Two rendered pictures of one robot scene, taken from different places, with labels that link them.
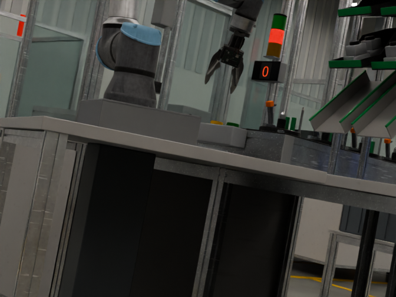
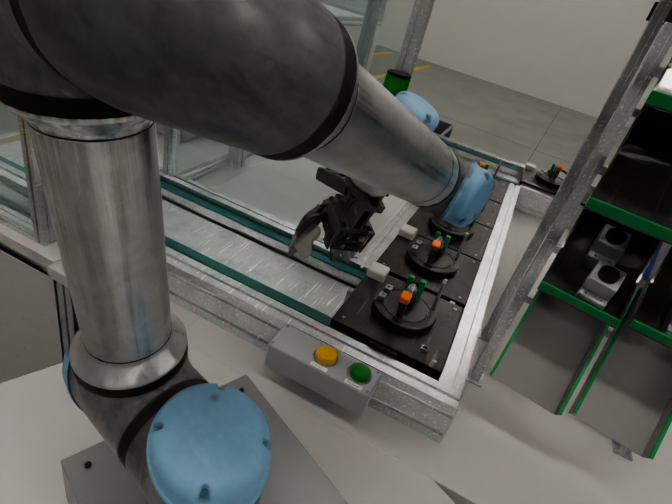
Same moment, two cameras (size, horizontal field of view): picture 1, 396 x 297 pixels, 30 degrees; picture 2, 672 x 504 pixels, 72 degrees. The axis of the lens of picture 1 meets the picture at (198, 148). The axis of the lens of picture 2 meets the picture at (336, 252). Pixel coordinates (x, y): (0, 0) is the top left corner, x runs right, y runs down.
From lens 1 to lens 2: 1.99 m
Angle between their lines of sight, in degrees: 43
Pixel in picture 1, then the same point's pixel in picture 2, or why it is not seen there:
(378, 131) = (610, 422)
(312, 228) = not seen: hidden behind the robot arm
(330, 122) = (517, 364)
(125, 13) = (140, 351)
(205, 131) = (310, 376)
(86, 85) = (34, 171)
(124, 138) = not seen: outside the picture
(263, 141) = (411, 395)
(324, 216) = not seen: hidden behind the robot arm
